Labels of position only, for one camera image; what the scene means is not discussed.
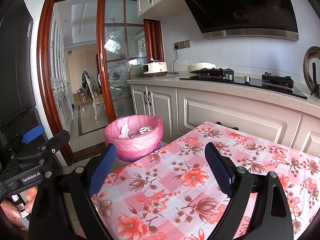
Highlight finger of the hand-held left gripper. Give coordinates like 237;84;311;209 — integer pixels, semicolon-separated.
10;124;45;150
41;129;71;157

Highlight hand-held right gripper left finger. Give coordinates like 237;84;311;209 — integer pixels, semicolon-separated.
29;144;118;240

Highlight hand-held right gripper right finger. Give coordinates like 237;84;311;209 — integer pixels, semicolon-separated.
204;142;294;240

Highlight trash bin with pink bag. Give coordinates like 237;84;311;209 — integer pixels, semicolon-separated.
104;115;163;163

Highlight person's left hand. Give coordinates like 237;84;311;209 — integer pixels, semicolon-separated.
0;185;39;229

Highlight pink floral tablecloth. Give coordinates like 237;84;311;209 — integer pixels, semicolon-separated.
90;121;320;240

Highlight white built-in room cabinets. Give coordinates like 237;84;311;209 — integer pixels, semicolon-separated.
50;12;74;133

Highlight cardboard boxes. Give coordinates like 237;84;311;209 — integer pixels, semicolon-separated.
72;91;88;103

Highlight white kitchen base cabinets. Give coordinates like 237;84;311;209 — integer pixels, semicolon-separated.
127;71;320;158

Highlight black refrigerator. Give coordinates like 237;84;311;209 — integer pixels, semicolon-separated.
0;0;50;155

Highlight black gas stove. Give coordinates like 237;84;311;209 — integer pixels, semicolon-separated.
179;67;308;100

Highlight white rice cooker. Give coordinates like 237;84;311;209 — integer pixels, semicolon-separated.
142;59;168;78

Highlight wooden sliding glass door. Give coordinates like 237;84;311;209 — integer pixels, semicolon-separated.
96;0;165;122

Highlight black lid stand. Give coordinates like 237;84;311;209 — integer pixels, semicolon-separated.
310;62;320;96

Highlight steel pot lid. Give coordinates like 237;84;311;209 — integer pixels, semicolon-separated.
303;46;320;90

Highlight black range hood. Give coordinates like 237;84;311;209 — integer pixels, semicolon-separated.
172;0;299;41

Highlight white upper cabinet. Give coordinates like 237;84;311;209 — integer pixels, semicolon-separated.
136;0;185;20

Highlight wooden door frame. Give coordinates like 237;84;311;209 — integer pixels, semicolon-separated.
36;0;137;167

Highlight black power cable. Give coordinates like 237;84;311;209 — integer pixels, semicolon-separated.
166;49;180;76

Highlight metal wall outlet panel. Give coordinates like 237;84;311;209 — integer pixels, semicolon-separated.
174;39;191;50

